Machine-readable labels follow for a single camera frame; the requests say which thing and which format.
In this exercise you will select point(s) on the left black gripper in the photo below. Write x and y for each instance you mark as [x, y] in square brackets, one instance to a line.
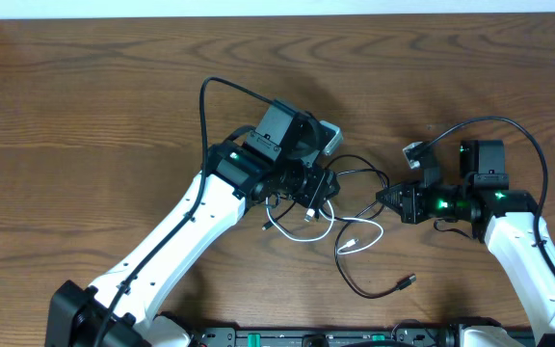
[320, 184]

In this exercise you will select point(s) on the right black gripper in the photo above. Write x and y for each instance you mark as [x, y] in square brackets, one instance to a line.
[411, 210]

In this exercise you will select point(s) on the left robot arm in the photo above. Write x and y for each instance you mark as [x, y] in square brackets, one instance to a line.
[276, 158]

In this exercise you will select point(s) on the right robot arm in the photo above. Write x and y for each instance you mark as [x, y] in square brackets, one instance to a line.
[501, 218]

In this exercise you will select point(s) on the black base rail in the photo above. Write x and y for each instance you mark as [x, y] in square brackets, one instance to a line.
[410, 331]

